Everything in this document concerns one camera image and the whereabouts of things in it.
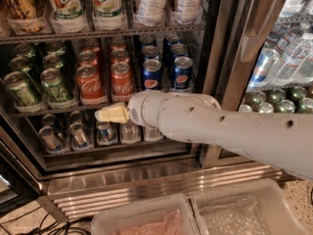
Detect front middle Red Bull can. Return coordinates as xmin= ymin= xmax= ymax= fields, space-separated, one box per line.
xmin=69 ymin=122 xmax=91 ymax=149

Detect red bull can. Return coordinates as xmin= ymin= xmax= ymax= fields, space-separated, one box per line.
xmin=69 ymin=122 xmax=91 ymax=149
xmin=96 ymin=121 xmax=116 ymax=144
xmin=39 ymin=126 xmax=64 ymax=152

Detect second row pepsi can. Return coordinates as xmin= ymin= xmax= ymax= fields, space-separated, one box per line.
xmin=169 ymin=43 xmax=188 ymax=65
xmin=141 ymin=45 xmax=159 ymax=62

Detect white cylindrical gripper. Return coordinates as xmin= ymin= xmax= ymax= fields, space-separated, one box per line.
xmin=95 ymin=90 xmax=221 ymax=127

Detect front right green can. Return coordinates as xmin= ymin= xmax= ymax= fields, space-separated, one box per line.
xmin=40 ymin=68 xmax=73 ymax=103

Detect black floor cables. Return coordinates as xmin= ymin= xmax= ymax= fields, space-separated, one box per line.
xmin=0 ymin=207 xmax=92 ymax=235

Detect right 7UP bottle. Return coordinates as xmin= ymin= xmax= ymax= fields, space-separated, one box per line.
xmin=92 ymin=0 xmax=122 ymax=18

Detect front left Red Bull can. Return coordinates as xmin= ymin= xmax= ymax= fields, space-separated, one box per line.
xmin=39 ymin=126 xmax=64 ymax=152

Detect second row right Pepsi can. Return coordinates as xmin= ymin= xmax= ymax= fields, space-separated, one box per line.
xmin=169 ymin=43 xmax=188 ymax=65

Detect second row left Coca-Cola can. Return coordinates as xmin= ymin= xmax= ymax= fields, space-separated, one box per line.
xmin=78 ymin=51 xmax=99 ymax=68

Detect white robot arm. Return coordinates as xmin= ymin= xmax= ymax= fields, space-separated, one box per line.
xmin=95 ymin=90 xmax=313 ymax=180

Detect clear plastic bin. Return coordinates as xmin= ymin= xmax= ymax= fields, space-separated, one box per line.
xmin=191 ymin=179 xmax=309 ymax=235
xmin=91 ymin=194 xmax=200 ymax=235

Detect left water bottle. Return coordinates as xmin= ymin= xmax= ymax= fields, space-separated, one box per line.
xmin=119 ymin=123 xmax=141 ymax=144

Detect front right Pepsi can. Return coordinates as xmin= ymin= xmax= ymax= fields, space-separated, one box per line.
xmin=171 ymin=57 xmax=193 ymax=90

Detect second row left Pepsi can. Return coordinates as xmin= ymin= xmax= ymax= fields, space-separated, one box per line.
xmin=141 ymin=45 xmax=159 ymax=62

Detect front right Red Bull can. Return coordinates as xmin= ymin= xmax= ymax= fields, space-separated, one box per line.
xmin=96 ymin=121 xmax=116 ymax=144

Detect front left Pepsi can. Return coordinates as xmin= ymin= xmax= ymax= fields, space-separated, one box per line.
xmin=142 ymin=59 xmax=162 ymax=90

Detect green can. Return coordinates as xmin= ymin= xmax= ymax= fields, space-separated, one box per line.
xmin=4 ymin=71 xmax=41 ymax=107
xmin=40 ymin=68 xmax=73 ymax=103

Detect second row right Coca-Cola can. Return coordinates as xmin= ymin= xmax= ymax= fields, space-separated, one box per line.
xmin=110 ymin=49 xmax=130 ymax=65

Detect second row coca-cola can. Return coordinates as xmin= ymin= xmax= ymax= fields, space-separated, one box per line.
xmin=78 ymin=51 xmax=99 ymax=68
xmin=110 ymin=49 xmax=130 ymax=65

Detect water bottle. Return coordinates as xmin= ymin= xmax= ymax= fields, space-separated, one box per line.
xmin=144 ymin=127 xmax=163 ymax=142
xmin=119 ymin=123 xmax=141 ymax=144

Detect glass fridge door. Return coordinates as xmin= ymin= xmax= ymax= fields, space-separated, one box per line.
xmin=199 ymin=0 xmax=313 ymax=168

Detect middle water bottle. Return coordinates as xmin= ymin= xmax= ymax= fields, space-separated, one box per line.
xmin=144 ymin=127 xmax=163 ymax=142

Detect left 7UP bottle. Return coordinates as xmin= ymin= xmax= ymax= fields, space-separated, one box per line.
xmin=49 ymin=0 xmax=83 ymax=21

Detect right clear plastic bin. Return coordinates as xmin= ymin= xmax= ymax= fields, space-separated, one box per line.
xmin=191 ymin=179 xmax=309 ymax=235

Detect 7up bottle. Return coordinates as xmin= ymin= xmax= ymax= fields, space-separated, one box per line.
xmin=92 ymin=0 xmax=122 ymax=18
xmin=49 ymin=0 xmax=83 ymax=21

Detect front left green can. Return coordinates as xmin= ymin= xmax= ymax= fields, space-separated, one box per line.
xmin=4 ymin=71 xmax=41 ymax=107

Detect left clear plastic bin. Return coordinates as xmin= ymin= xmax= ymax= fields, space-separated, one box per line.
xmin=91 ymin=194 xmax=200 ymax=235

